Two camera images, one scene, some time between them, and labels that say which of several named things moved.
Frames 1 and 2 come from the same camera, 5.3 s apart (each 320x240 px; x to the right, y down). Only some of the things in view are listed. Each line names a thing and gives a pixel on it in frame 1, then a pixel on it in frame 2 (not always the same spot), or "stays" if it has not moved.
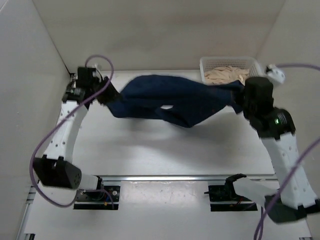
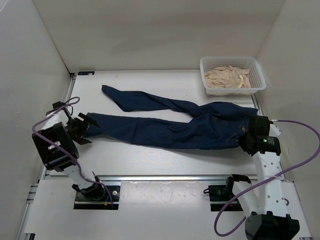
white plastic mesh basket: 216,70 stays
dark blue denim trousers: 141,95 to 212,125
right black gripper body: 246,115 to 242,141
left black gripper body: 107,96 to 77,126
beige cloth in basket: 225,75 stays
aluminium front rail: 184,178 stays
